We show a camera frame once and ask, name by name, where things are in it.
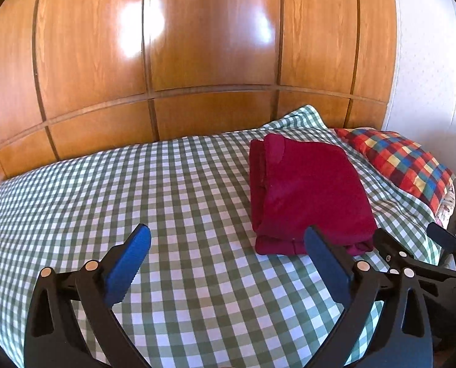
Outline red plaid pillow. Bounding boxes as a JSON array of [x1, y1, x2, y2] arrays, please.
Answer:
[[334, 127, 456, 209]]

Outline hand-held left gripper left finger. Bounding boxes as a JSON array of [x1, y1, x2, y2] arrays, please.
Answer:
[[23, 223, 153, 368]]

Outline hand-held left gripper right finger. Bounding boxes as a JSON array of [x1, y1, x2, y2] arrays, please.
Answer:
[[304, 225, 434, 368]]

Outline dark red garment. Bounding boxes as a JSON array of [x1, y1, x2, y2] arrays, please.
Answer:
[[249, 132, 376, 257]]

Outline green checked bed sheet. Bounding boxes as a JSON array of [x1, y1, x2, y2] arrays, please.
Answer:
[[0, 104, 449, 368]]

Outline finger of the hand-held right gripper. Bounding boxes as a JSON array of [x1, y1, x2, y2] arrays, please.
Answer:
[[427, 221, 456, 277], [373, 228, 424, 282]]

